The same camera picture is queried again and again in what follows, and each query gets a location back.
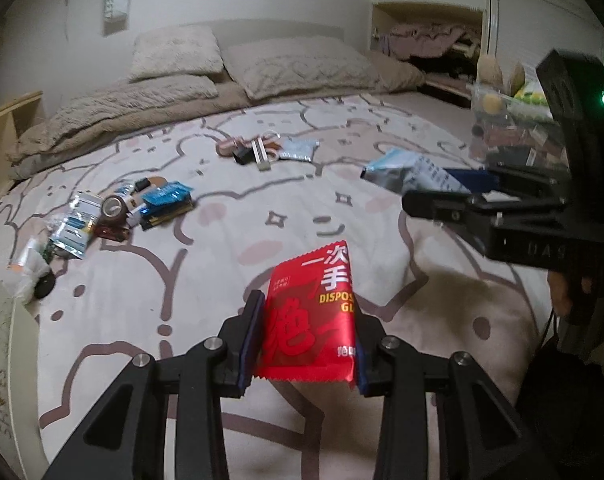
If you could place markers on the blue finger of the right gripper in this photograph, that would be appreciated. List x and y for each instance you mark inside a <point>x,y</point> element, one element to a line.
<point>475,180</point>
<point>449,208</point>

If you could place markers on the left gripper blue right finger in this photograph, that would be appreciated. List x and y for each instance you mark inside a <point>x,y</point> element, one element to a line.
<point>373,350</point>

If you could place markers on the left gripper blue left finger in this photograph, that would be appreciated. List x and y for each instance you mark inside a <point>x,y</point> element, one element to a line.
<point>242,336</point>

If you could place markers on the red disposable glove packet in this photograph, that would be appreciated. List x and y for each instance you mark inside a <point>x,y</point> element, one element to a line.
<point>309,329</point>

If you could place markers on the white blue medicine sachet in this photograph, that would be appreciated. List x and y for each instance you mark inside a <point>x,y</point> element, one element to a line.
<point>400,171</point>

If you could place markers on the black flat packet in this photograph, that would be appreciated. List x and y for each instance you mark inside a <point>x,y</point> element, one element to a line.
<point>161,215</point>

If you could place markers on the blue foil packet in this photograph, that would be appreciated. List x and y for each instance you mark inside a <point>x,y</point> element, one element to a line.
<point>167,195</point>

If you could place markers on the cartoon pattern bed sheet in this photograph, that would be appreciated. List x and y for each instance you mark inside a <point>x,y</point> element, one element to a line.
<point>165,289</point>

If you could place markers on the white sachet near box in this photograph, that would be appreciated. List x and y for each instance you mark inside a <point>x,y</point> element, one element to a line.
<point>300,150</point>

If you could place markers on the brown tape roll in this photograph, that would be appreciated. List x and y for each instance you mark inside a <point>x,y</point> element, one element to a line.
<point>113,211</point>

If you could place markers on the small black cube box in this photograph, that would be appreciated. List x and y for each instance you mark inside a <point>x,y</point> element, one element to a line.
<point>243,155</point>

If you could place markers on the white rectangular box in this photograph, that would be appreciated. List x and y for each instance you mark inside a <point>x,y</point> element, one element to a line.
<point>260,154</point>

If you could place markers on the pink small case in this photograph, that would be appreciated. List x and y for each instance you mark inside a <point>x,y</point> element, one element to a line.
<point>225,148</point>

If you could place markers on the white blue mask packet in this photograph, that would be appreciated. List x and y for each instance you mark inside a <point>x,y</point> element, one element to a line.
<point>76,229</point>

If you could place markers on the beige right pillow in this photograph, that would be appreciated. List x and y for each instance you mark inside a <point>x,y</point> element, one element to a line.
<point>281,66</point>

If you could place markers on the beige pillow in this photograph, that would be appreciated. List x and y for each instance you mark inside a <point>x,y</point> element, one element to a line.
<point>176,50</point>
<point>281,66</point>

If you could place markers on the small black round cap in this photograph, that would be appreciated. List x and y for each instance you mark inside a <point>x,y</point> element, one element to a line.
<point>44,286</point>

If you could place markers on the crumpled clear plastic wrap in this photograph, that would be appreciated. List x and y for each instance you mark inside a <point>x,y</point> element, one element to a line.
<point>30,265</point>

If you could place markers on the white shoe box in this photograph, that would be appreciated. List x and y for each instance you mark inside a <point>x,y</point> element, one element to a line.
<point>21,447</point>

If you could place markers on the folded beige blanket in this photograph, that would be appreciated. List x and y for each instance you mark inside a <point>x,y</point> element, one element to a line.
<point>98,117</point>

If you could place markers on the beige left pillow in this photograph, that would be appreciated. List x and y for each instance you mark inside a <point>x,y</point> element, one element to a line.
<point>176,50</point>

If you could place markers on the wooden bedside shelf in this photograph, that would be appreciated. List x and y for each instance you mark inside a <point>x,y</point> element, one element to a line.
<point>16,117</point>

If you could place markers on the wall alcove shelf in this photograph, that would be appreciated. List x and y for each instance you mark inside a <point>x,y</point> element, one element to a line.
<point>443,40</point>

